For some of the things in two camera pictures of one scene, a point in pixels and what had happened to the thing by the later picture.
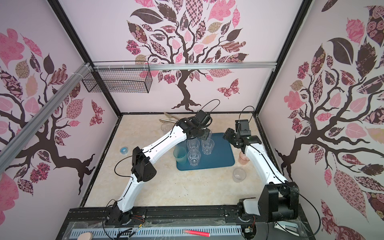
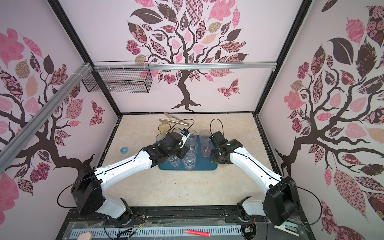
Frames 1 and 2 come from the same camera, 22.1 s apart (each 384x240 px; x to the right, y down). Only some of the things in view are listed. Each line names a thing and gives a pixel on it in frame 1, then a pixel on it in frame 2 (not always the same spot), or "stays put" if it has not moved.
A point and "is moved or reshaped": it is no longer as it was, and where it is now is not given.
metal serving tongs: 171,119 stays put
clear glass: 194,156 -> 175,161
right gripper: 227,134 -> 212,158
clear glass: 166,127 -> 189,161
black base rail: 85,217 stays put
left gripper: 204,135 -> 182,154
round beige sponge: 86,236 stays put
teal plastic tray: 222,155 is moved or reshaped
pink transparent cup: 243,159 is moved or reshaped
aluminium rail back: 184,66 stays put
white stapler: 291,228 stays put
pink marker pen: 196,233 stays put
